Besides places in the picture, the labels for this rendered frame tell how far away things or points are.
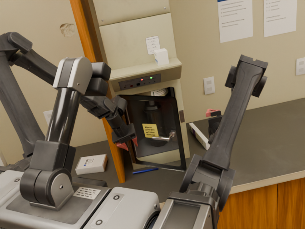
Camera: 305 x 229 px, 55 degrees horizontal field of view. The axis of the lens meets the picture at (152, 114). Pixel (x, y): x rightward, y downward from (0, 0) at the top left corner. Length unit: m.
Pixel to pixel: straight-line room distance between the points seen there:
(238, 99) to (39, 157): 0.48
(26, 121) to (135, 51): 0.65
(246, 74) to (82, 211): 0.53
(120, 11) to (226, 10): 0.77
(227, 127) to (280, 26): 1.40
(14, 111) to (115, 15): 0.65
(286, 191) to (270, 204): 0.10
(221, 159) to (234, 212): 0.92
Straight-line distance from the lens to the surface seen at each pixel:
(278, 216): 1.73
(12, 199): 0.67
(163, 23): 1.37
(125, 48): 1.37
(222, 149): 0.70
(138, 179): 1.56
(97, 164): 1.70
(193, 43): 1.87
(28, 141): 0.91
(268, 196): 1.61
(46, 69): 1.04
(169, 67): 1.29
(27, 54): 1.01
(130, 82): 1.33
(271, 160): 1.62
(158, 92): 1.47
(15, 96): 0.93
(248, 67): 0.83
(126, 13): 1.35
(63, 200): 0.59
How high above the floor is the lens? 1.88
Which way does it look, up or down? 25 degrees down
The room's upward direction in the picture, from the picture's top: 11 degrees counter-clockwise
